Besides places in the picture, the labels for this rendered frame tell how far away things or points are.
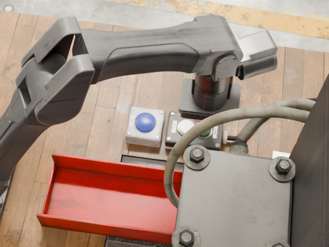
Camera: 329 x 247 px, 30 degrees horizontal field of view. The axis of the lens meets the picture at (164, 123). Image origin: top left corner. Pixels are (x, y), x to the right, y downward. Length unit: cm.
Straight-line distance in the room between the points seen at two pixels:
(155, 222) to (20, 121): 36
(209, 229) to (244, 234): 3
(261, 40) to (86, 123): 41
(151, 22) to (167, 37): 160
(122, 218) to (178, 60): 37
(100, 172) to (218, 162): 66
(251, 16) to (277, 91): 126
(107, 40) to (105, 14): 167
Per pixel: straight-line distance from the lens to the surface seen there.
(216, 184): 50
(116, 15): 248
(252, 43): 97
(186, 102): 105
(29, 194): 117
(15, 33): 135
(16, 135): 91
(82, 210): 113
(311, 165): 45
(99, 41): 82
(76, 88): 81
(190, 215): 48
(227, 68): 92
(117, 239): 112
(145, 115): 117
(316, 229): 41
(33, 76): 85
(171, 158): 59
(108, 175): 116
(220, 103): 103
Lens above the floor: 197
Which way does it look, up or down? 62 degrees down
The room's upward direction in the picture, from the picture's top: 2 degrees clockwise
